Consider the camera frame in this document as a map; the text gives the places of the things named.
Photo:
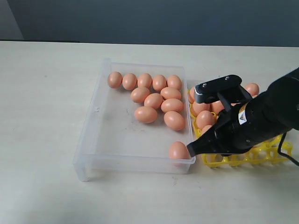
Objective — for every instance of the yellow plastic egg tray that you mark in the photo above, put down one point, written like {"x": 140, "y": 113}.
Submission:
{"x": 273, "y": 150}

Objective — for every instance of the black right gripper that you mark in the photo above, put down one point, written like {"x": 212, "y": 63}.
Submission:
{"x": 271, "y": 113}

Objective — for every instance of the brown egg fourth row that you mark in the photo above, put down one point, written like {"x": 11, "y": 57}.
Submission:
{"x": 174, "y": 120}
{"x": 217, "y": 106}
{"x": 172, "y": 104}

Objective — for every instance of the clear plastic egg box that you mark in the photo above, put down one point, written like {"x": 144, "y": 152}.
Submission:
{"x": 112, "y": 139}

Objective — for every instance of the brown egg second row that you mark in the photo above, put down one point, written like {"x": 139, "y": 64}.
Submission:
{"x": 139, "y": 94}

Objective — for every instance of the brown egg third row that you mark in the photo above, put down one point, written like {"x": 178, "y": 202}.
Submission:
{"x": 169, "y": 92}
{"x": 153, "y": 100}
{"x": 198, "y": 108}

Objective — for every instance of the brown egg fifth row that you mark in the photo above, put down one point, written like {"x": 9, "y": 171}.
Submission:
{"x": 205, "y": 118}
{"x": 145, "y": 114}

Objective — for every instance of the brown egg top row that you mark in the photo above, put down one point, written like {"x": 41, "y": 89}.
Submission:
{"x": 174, "y": 81}
{"x": 144, "y": 80}
{"x": 129, "y": 81}
{"x": 159, "y": 82}
{"x": 114, "y": 79}

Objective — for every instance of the brown egg front row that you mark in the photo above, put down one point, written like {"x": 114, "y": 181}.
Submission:
{"x": 178, "y": 151}
{"x": 205, "y": 129}

